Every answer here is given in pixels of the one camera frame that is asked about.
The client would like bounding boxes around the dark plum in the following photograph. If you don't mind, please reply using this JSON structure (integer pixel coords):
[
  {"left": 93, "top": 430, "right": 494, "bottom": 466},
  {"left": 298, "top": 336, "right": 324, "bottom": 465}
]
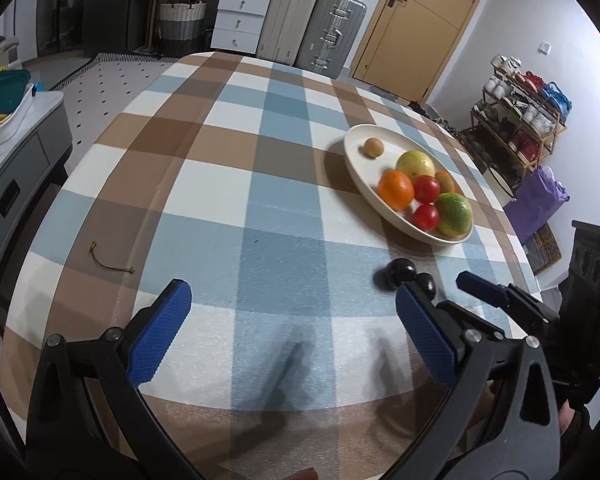
[
  {"left": 373, "top": 258, "right": 417, "bottom": 292},
  {"left": 415, "top": 272, "right": 437, "bottom": 300}
]

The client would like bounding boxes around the purple bag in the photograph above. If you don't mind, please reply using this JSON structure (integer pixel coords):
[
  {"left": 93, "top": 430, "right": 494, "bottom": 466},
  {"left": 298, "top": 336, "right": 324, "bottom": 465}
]
[{"left": 503, "top": 166, "right": 570, "bottom": 244}]

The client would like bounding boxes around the white basin with items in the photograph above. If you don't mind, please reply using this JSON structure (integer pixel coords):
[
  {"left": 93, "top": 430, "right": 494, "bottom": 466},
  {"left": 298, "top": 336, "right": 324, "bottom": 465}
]
[{"left": 0, "top": 67, "right": 36, "bottom": 145}]

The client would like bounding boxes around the silver grey suitcase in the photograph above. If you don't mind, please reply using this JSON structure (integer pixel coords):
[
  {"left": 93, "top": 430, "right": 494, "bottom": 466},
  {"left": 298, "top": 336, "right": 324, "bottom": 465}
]
[{"left": 294, "top": 0, "right": 366, "bottom": 79}]

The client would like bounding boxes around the wooden shoe rack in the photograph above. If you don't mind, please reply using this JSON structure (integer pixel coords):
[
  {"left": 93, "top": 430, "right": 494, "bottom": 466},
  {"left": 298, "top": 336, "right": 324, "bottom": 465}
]
[{"left": 460, "top": 54, "right": 572, "bottom": 192}]

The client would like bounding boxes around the brown string piece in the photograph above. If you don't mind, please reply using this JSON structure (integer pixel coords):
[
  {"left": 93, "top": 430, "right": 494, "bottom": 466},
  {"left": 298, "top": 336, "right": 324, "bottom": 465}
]
[{"left": 88, "top": 242, "right": 136, "bottom": 276}]

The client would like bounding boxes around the red tomato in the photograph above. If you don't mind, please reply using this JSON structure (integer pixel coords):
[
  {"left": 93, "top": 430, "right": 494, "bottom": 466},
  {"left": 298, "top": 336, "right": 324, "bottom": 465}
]
[
  {"left": 413, "top": 174, "right": 440, "bottom": 204},
  {"left": 412, "top": 204, "right": 440, "bottom": 232}
]

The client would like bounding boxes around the woven laundry basket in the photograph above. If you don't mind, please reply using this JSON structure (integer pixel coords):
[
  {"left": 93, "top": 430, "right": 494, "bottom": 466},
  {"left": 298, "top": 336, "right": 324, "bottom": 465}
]
[{"left": 159, "top": 0, "right": 207, "bottom": 56}]

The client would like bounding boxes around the yellow guava fruit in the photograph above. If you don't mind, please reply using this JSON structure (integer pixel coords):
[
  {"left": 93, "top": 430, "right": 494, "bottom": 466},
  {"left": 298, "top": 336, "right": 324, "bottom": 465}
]
[{"left": 396, "top": 150, "right": 436, "bottom": 180}]

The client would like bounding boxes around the wooden door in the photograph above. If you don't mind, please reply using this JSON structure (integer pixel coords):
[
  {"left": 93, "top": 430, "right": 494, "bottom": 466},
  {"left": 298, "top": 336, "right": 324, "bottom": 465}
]
[{"left": 351, "top": 0, "right": 479, "bottom": 102}]

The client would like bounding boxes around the beige suitcase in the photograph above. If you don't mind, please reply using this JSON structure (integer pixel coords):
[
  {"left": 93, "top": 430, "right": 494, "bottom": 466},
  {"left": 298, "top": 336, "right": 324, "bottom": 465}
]
[{"left": 256, "top": 0, "right": 316, "bottom": 66}]

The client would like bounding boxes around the person's right hand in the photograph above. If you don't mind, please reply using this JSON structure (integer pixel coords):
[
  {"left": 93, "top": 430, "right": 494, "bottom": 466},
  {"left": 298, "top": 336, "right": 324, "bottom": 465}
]
[{"left": 558, "top": 401, "right": 590, "bottom": 434}]

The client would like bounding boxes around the patterned doormat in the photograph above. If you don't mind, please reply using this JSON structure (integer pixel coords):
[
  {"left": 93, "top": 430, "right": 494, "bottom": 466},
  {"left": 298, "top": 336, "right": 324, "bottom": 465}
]
[{"left": 522, "top": 223, "right": 562, "bottom": 275}]

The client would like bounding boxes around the checkered tablecloth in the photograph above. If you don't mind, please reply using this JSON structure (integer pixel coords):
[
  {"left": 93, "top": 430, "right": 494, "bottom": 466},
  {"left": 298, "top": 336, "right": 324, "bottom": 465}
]
[{"left": 1, "top": 53, "right": 539, "bottom": 479}]

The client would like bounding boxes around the dark refrigerator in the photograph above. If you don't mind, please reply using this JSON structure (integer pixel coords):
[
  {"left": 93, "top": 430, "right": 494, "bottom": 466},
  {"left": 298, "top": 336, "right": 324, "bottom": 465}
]
[{"left": 35, "top": 0, "right": 149, "bottom": 56}]

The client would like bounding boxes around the white bucket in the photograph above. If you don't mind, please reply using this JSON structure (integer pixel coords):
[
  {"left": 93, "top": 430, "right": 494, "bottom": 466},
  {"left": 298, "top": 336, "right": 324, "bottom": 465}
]
[{"left": 483, "top": 167, "right": 514, "bottom": 207}]

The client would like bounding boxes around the orange tangerine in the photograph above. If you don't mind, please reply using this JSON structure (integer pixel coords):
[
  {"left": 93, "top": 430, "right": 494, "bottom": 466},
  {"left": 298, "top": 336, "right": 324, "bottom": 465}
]
[
  {"left": 434, "top": 171, "right": 456, "bottom": 193},
  {"left": 377, "top": 170, "right": 415, "bottom": 211}
]

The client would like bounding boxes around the cream round plate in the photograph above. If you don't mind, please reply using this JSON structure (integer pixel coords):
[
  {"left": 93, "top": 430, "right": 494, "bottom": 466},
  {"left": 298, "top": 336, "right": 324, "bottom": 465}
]
[{"left": 343, "top": 124, "right": 474, "bottom": 246}]

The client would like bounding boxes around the brown kiwi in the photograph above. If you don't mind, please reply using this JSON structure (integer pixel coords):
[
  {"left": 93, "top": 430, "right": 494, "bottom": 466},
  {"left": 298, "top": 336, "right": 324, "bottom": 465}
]
[{"left": 363, "top": 138, "right": 385, "bottom": 159}]

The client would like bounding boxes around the green yellow mango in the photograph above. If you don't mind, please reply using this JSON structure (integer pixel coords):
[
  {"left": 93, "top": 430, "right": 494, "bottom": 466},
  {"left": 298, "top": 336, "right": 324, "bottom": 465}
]
[{"left": 434, "top": 193, "right": 474, "bottom": 238}]

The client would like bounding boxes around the grey side cabinet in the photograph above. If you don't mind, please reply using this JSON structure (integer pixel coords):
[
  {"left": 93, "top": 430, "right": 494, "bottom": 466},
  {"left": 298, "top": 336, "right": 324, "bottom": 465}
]
[{"left": 0, "top": 91, "right": 72, "bottom": 271}]

